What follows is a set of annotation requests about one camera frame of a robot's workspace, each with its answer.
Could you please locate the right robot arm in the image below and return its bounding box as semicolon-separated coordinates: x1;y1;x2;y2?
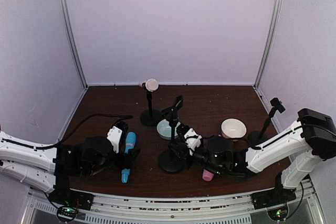
169;108;335;190

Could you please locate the blue toy microphone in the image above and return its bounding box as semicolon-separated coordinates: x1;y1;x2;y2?
121;132;137;184

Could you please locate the white ceramic bowl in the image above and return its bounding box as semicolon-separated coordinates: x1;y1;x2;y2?
220;118;247;139

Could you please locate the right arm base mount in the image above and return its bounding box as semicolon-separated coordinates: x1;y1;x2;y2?
251;173;296;222

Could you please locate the left aluminium frame post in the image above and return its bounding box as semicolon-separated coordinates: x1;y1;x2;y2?
60;0;88;89

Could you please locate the pink toy microphone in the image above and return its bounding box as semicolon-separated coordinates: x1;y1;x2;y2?
202;169;214;182

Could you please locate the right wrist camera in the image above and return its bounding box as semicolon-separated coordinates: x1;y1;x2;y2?
176;124;203;156

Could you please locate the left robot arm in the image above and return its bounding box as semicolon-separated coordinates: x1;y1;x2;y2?
1;114;140;194

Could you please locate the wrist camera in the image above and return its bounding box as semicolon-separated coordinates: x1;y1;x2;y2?
107;121;129;154
176;124;203;156

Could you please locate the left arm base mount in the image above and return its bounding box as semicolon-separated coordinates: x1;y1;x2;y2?
45;175;94;223

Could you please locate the cream toy microphone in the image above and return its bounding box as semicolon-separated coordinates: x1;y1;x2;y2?
139;78;159;92

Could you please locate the aluminium frame post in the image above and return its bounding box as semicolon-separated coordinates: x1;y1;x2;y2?
254;0;283;90
60;0;88;89

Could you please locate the right aluminium frame post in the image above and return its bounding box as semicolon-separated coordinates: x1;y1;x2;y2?
254;0;283;90

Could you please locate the black microphone stand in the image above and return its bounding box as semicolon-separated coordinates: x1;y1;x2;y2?
140;91;162;126
158;95;183;174
247;98;286;150

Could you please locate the light green ceramic bowl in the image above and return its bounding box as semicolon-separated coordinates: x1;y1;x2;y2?
156;119;171;141

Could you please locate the front aluminium rail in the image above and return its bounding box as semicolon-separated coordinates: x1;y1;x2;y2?
26;191;321;224

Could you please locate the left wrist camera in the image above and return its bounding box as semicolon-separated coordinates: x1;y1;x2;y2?
107;121;129;154

